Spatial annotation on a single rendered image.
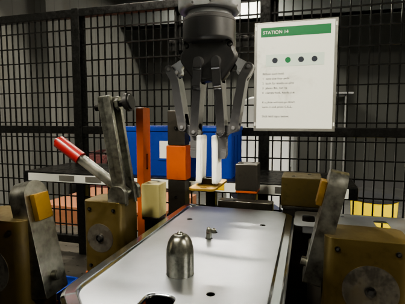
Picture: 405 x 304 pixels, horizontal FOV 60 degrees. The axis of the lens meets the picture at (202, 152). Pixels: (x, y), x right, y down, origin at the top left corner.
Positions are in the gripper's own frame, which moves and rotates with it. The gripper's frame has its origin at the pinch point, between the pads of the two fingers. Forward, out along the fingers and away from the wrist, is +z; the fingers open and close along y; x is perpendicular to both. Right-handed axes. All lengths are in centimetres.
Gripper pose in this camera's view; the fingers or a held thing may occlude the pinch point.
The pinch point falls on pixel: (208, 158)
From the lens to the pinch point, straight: 51.8
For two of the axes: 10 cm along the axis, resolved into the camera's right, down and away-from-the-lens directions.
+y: 9.6, 0.3, -2.8
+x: 2.8, -0.9, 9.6
